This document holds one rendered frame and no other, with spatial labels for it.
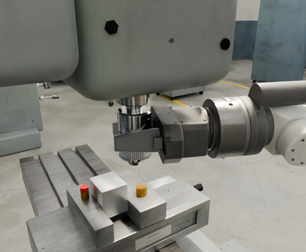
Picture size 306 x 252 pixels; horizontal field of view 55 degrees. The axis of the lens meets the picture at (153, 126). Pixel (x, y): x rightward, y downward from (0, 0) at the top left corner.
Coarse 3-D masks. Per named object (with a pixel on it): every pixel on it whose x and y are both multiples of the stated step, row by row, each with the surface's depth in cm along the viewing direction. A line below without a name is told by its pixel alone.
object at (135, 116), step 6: (120, 108) 40; (144, 108) 40; (120, 114) 38; (126, 114) 38; (132, 114) 38; (138, 114) 38; (144, 114) 38; (150, 114) 39; (126, 120) 38; (132, 120) 38; (138, 120) 38
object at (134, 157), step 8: (120, 120) 39; (144, 120) 38; (120, 128) 39; (128, 128) 38; (136, 128) 38; (144, 128) 39; (120, 152) 41; (128, 152) 40; (136, 152) 39; (144, 152) 40; (128, 160) 40; (136, 160) 40
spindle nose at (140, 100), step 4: (136, 96) 37; (140, 96) 37; (144, 96) 37; (148, 96) 38; (116, 100) 38; (120, 100) 37; (124, 100) 37; (128, 100) 37; (132, 100) 37; (136, 100) 37; (140, 100) 37; (144, 100) 37; (148, 100) 38; (120, 104) 38; (124, 104) 37; (128, 104) 37; (132, 104) 37; (136, 104) 37; (140, 104) 37; (144, 104) 38
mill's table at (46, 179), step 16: (32, 160) 94; (48, 160) 94; (64, 160) 94; (80, 160) 97; (96, 160) 94; (32, 176) 85; (48, 176) 86; (64, 176) 85; (80, 176) 85; (32, 192) 77; (48, 192) 77; (64, 192) 77; (32, 208) 83; (48, 208) 71
